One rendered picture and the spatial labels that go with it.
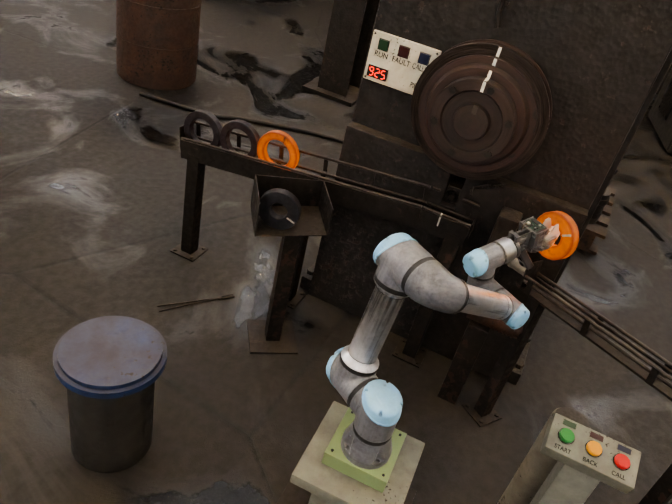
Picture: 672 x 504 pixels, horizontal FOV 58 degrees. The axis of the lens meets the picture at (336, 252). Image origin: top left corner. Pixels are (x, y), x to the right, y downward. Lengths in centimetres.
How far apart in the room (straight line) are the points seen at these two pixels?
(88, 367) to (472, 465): 140
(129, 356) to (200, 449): 49
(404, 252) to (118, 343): 92
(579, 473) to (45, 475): 159
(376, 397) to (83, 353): 86
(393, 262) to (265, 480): 97
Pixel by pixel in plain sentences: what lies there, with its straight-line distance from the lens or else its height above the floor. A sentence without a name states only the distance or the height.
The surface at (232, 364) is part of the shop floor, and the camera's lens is 251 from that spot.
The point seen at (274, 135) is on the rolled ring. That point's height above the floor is 75.
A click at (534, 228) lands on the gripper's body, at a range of 192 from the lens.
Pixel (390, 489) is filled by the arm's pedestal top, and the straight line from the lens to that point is 190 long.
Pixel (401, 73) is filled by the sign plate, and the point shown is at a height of 112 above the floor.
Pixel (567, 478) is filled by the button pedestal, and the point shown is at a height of 49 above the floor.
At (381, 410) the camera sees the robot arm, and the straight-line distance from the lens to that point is 170.
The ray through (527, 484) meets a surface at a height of 25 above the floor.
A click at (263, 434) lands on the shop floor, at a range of 231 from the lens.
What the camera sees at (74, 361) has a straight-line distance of 193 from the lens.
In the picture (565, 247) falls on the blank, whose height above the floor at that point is 90.
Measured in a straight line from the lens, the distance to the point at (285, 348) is 260.
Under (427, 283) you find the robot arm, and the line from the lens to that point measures 150.
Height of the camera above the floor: 181
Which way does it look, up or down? 34 degrees down
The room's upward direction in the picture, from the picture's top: 14 degrees clockwise
